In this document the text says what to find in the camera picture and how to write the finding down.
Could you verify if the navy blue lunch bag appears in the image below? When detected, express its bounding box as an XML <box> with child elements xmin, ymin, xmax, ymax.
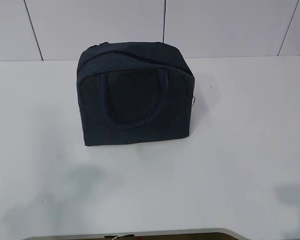
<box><xmin>76</xmin><ymin>42</ymin><xmax>195</xmax><ymax>147</ymax></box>

